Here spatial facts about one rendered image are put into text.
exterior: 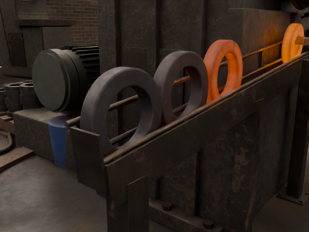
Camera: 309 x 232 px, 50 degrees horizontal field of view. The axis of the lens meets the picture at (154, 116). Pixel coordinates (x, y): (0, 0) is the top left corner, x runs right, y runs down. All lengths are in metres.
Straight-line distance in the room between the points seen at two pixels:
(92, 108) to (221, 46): 0.42
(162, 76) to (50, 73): 1.41
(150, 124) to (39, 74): 1.55
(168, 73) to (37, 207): 1.16
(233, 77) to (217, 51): 0.15
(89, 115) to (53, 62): 1.47
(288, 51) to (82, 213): 1.10
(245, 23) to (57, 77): 1.19
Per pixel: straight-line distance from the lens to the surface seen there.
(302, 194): 1.85
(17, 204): 1.75
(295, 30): 1.35
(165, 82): 0.67
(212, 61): 0.82
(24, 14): 5.60
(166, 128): 0.67
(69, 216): 1.58
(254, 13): 1.21
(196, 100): 0.80
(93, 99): 0.55
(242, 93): 0.93
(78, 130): 0.57
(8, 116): 2.75
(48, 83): 2.07
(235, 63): 0.95
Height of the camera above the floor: 0.82
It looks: 16 degrees down
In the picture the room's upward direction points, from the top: straight up
